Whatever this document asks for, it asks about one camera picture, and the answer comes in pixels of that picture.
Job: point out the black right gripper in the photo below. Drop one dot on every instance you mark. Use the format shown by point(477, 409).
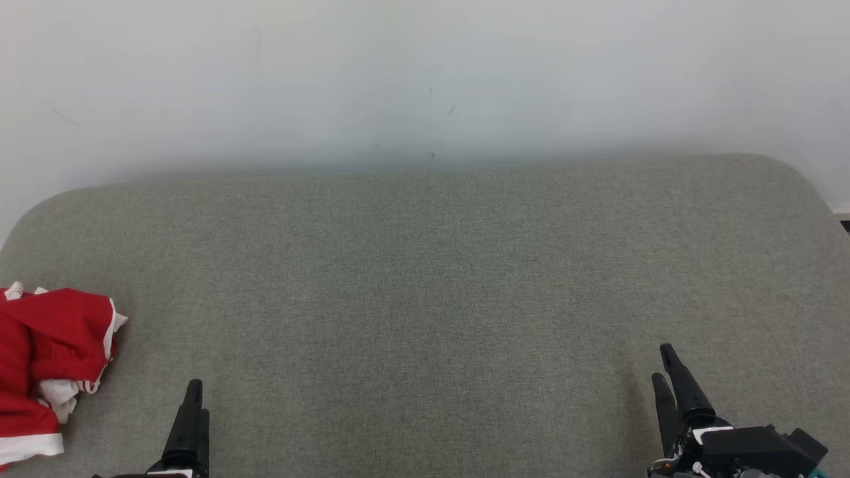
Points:
point(724, 455)

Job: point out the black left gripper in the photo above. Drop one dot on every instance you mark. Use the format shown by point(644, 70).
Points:
point(172, 474)

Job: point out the red shirt with white sleeves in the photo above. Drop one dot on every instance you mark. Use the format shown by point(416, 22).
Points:
point(60, 325)

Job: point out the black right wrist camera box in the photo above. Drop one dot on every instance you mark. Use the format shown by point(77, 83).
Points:
point(803, 448)

